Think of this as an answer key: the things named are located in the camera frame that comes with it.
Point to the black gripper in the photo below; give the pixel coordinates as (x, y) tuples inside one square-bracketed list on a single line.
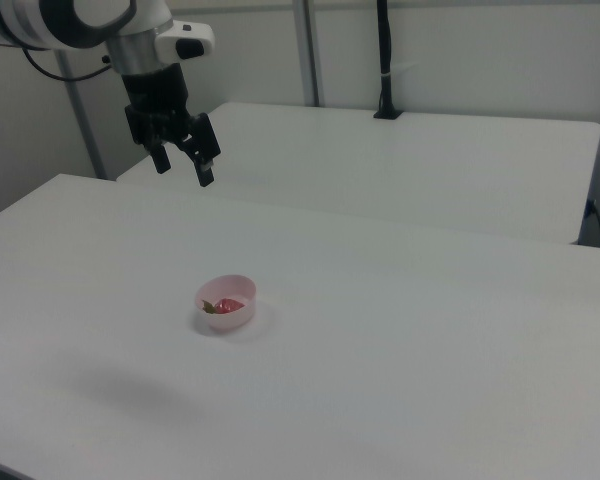
[(155, 100)]

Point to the red toy strawberry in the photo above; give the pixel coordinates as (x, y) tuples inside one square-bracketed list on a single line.
[(227, 306)]

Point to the pink plastic bowl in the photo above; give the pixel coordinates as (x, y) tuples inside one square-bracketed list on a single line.
[(230, 325)]

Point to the white side table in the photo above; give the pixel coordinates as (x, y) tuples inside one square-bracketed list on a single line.
[(380, 170)]

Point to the aluminium frame post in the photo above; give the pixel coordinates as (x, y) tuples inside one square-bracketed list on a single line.
[(80, 115), (310, 50)]

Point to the black camera stand pole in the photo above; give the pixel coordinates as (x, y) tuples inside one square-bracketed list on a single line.
[(385, 50)]

